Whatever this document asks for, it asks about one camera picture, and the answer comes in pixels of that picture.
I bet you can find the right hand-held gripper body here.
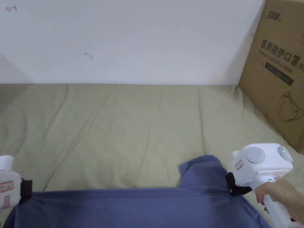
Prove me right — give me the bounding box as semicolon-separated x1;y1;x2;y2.
225;143;297;228

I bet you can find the bed with beige sheet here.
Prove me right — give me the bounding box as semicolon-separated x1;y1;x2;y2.
0;83;304;228

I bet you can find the dark blue shirt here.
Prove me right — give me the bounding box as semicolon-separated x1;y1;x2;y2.
1;155;273;228

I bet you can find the person's right hand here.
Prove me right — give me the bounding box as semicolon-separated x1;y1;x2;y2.
254;179;304;222

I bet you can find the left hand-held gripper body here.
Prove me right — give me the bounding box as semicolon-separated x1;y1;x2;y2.
0;155;33;211

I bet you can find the brown printed cardboard carton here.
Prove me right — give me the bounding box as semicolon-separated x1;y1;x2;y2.
238;0;304;155

